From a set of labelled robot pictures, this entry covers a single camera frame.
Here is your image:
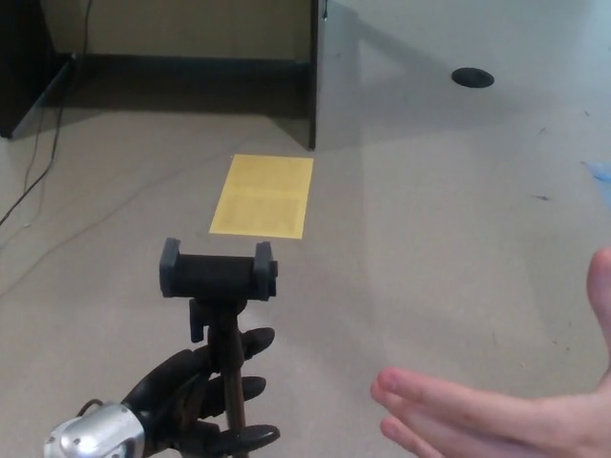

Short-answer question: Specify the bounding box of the thin dark cable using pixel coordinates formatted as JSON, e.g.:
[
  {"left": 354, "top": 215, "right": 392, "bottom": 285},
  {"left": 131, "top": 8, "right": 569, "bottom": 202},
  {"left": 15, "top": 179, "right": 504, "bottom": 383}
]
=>
[{"left": 22, "top": 102, "right": 45, "bottom": 192}]

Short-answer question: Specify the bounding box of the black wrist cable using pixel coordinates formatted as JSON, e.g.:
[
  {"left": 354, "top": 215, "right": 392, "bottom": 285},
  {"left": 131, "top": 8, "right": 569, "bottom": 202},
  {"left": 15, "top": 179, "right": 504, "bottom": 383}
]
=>
[{"left": 74, "top": 398, "right": 105, "bottom": 417}]

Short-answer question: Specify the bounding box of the black tripod with phone clamp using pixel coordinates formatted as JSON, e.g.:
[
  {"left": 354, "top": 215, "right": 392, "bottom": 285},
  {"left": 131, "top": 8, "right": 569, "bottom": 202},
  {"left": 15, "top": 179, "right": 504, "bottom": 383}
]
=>
[{"left": 158, "top": 237, "right": 280, "bottom": 434}]

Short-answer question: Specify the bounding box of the blue plastic scrap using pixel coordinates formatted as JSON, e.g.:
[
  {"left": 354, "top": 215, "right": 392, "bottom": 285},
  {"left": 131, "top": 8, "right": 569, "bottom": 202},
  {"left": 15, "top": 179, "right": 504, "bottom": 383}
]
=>
[{"left": 579, "top": 160, "right": 611, "bottom": 182}]

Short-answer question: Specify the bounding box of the thick black cable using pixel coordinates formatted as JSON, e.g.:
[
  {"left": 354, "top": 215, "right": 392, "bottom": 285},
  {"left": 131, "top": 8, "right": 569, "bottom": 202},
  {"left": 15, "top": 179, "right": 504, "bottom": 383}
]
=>
[{"left": 0, "top": 0, "right": 94, "bottom": 226}]

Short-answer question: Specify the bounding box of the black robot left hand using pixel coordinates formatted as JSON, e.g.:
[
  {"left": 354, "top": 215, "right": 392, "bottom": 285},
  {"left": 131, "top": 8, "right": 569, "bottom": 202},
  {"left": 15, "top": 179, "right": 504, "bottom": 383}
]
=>
[{"left": 120, "top": 326, "right": 282, "bottom": 458}]

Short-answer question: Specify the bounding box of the dark wooden desk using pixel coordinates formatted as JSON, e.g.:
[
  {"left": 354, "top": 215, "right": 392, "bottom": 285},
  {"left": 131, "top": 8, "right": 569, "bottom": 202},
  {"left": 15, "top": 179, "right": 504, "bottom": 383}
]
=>
[{"left": 0, "top": 0, "right": 329, "bottom": 151}]

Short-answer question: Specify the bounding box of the person's bare hand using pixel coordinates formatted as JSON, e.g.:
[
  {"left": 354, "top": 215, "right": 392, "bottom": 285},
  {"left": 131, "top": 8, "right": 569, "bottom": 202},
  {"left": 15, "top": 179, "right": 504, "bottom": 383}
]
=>
[{"left": 369, "top": 246, "right": 611, "bottom": 458}]

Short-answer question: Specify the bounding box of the black round floor cover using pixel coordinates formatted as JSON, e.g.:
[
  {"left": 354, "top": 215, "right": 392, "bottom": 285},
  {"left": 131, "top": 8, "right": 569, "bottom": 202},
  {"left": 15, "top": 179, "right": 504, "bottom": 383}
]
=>
[{"left": 451, "top": 67, "right": 495, "bottom": 89}]

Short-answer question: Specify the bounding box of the thin grey floor cable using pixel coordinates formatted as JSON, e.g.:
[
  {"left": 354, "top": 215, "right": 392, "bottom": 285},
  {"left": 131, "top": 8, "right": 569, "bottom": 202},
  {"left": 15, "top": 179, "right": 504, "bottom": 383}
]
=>
[{"left": 0, "top": 155, "right": 232, "bottom": 297}]

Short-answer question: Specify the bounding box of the yellow paper sheet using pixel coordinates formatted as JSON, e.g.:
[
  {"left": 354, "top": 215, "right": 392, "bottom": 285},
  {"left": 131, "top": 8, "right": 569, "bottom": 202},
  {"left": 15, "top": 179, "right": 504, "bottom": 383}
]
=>
[{"left": 207, "top": 153, "right": 315, "bottom": 239}]

